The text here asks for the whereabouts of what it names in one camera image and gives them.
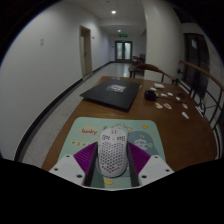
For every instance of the pale side door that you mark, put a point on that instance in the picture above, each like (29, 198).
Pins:
(86, 53)

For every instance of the green exit sign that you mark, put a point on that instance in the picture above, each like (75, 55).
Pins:
(123, 35)

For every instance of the white flat box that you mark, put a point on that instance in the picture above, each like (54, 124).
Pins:
(159, 85)

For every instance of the pale green printed mouse pad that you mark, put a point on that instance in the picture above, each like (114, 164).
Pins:
(90, 131)

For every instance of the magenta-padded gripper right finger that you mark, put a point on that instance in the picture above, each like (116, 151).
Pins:
(155, 169)

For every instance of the small black box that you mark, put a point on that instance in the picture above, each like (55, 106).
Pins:
(150, 95)

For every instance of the white perforated computer mouse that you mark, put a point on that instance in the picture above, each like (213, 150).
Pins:
(112, 153)

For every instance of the white paper sheet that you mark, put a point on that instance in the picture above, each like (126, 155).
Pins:
(200, 110)

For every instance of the black closed laptop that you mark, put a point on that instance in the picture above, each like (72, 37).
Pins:
(110, 95)

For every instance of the glass double door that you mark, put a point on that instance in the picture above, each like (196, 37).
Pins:
(123, 51)

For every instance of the small white card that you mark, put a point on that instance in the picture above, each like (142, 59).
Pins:
(163, 95)
(170, 94)
(153, 89)
(177, 98)
(159, 105)

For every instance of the black railing with wooden handrail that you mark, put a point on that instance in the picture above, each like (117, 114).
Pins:
(200, 71)

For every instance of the recessed ceiling lights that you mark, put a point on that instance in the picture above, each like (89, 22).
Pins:
(113, 12)

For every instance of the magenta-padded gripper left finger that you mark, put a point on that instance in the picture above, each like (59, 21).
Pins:
(66, 168)

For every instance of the dark framed window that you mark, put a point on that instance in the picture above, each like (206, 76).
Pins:
(196, 60)

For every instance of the wooden armchair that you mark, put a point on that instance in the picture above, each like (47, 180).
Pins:
(150, 67)

